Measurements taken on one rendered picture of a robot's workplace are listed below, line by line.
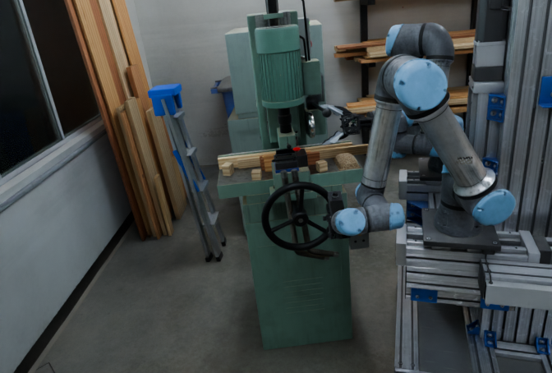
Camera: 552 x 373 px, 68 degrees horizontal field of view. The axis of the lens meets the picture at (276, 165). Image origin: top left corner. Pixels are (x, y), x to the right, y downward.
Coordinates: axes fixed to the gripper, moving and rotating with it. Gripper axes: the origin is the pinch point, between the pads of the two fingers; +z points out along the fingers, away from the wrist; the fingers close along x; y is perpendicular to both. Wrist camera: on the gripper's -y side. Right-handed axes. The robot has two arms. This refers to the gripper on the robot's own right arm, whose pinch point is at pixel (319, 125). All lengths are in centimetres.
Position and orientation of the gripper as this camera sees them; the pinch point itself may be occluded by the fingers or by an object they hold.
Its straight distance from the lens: 161.3
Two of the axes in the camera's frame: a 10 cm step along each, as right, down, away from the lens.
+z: -9.9, 1.1, -0.3
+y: 0.6, 2.8, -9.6
